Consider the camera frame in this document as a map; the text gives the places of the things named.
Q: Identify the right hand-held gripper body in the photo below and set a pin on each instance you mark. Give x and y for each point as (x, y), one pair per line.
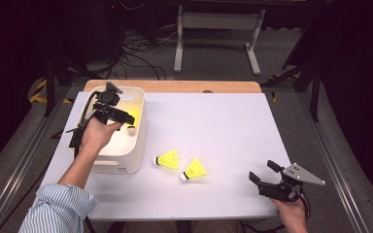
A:
(283, 189)

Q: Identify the white table mat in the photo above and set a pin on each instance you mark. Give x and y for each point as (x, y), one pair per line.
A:
(226, 129)

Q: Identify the yellow black floor tape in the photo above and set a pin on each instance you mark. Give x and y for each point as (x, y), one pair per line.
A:
(37, 97)

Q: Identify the yellow shuttlecock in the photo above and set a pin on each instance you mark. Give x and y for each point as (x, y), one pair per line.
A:
(169, 159)
(131, 130)
(195, 169)

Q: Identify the white plastic bin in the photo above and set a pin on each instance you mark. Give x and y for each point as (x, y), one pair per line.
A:
(126, 152)

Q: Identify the aluminium floor rail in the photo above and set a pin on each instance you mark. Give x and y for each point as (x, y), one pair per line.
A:
(333, 161)
(13, 181)

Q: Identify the person's left hand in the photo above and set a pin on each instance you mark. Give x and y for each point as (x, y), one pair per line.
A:
(97, 136)

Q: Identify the white metal stand frame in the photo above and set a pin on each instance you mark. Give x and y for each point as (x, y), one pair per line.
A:
(218, 21)

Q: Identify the black tripod stand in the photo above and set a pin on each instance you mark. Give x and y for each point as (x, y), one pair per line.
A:
(315, 93)
(50, 84)

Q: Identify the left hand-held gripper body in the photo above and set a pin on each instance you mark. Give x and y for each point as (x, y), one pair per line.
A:
(105, 98)

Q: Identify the person's right hand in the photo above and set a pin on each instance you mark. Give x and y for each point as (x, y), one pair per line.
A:
(289, 216)

